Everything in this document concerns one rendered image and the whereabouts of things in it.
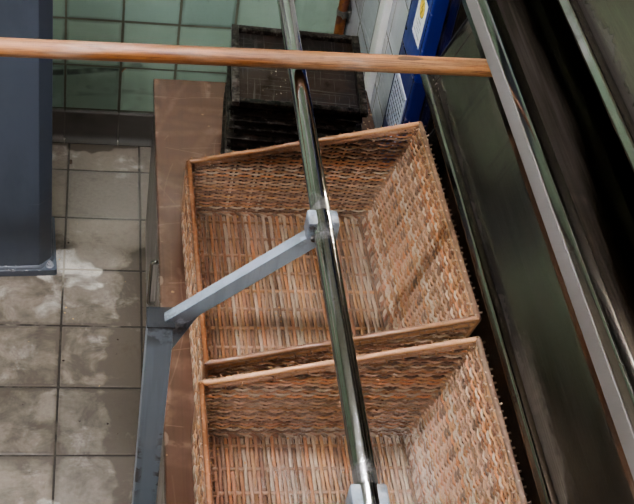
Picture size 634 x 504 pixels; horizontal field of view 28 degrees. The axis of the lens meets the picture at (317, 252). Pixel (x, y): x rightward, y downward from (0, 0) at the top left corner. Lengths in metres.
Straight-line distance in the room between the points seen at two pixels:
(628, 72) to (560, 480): 0.59
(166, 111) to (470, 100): 0.84
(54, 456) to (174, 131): 0.79
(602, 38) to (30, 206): 1.79
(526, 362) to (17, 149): 1.51
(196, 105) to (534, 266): 1.17
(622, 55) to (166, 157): 1.35
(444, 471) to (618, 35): 0.84
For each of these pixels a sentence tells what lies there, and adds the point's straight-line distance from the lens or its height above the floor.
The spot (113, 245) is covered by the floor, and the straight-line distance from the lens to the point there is 3.42.
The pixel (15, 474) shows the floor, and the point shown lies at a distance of 2.93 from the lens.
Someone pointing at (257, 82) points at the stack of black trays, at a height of 0.80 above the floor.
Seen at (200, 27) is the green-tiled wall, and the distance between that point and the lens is 3.53.
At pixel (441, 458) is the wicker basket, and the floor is 0.67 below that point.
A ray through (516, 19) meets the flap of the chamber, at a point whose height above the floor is 1.41.
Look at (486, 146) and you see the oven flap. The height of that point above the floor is 1.02.
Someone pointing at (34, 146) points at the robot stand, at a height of 0.42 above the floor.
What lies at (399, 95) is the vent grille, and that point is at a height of 0.77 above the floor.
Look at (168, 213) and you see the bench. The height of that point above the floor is 0.58.
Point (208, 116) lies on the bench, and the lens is 2.92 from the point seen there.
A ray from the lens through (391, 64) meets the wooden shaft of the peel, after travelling 2.09.
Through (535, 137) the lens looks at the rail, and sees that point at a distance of 1.61.
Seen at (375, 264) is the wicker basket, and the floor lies 0.59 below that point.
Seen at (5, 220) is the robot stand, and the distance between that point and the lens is 3.21.
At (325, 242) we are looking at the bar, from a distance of 1.77.
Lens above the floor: 2.37
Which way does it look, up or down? 43 degrees down
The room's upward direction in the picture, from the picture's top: 12 degrees clockwise
